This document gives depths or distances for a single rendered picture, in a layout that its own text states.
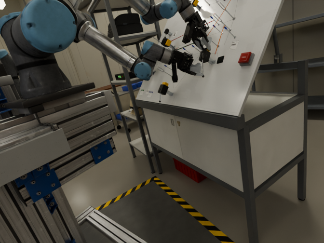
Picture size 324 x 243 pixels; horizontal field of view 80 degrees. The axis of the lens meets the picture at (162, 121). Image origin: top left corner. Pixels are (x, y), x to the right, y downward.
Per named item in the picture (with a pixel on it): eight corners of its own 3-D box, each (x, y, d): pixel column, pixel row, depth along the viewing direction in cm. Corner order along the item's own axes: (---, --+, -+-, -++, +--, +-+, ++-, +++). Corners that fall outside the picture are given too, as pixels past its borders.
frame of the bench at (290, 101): (255, 250, 115) (243, 128, 90) (158, 173, 215) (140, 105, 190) (306, 198, 141) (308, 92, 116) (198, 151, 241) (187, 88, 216)
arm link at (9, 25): (48, 62, 70) (33, 22, 66) (64, 56, 62) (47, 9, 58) (10, 69, 62) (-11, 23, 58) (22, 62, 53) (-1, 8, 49)
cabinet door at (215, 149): (242, 193, 105) (235, 127, 93) (182, 160, 152) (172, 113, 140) (245, 190, 107) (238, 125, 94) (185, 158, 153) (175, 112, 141)
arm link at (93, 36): (55, -4, 78) (156, 65, 86) (68, 3, 89) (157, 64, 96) (45, 22, 82) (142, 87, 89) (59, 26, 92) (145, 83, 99)
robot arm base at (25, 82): (31, 98, 55) (16, 62, 52) (18, 100, 65) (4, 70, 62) (79, 85, 66) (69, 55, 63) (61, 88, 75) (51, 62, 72)
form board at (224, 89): (137, 100, 187) (135, 99, 186) (175, 5, 191) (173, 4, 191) (240, 117, 87) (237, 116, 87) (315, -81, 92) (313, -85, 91)
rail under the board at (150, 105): (237, 131, 88) (236, 117, 86) (136, 106, 188) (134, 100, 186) (245, 127, 91) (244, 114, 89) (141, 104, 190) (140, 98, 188)
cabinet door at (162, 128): (182, 159, 152) (173, 113, 140) (151, 141, 199) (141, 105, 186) (185, 158, 153) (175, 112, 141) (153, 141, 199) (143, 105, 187)
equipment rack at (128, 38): (152, 174, 215) (100, -15, 158) (131, 156, 266) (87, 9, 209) (187, 155, 237) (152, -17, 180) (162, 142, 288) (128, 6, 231)
